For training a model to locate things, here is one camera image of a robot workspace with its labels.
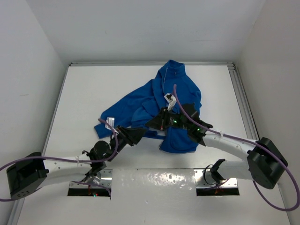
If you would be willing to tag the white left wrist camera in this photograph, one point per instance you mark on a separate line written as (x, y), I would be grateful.
(109, 123)

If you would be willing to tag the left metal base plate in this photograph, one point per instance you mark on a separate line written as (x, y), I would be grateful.
(103, 179)

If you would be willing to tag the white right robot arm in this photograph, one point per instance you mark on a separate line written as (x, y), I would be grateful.
(260, 160)

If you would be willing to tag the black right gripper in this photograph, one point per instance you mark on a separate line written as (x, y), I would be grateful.
(159, 122)

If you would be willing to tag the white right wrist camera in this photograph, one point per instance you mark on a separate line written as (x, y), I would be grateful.
(171, 101)

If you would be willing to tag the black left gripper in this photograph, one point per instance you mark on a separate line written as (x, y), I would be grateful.
(131, 135)

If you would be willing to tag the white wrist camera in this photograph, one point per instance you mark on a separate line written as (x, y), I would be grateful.
(109, 123)
(171, 101)

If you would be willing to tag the blue zip-up jacket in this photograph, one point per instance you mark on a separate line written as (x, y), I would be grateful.
(144, 103)

